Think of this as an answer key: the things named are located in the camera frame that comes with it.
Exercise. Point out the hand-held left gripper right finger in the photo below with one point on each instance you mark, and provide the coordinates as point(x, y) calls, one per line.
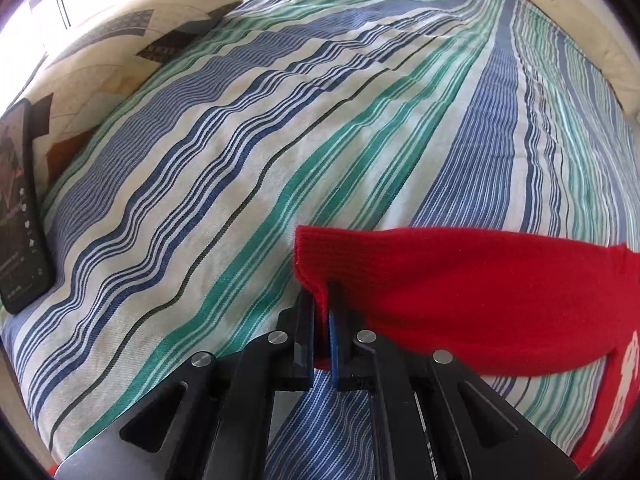
point(334, 355)

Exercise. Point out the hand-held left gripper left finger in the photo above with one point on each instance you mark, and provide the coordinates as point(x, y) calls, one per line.
point(305, 345)

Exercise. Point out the red sock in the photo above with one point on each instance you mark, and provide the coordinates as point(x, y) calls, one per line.
point(465, 290)

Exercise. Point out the striped bedsheet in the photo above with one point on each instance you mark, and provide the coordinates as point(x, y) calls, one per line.
point(310, 135)

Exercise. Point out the red cloth with white print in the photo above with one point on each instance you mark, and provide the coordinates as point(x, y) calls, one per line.
point(617, 385)

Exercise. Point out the black smartphone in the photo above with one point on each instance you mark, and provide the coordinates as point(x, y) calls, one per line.
point(22, 210)

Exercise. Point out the cream patterned pillow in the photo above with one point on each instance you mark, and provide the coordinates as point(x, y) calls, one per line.
point(100, 60)

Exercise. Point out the beige padded headboard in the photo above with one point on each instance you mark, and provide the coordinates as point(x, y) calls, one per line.
point(595, 15)

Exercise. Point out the window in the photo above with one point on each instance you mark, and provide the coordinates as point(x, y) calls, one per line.
point(30, 5)

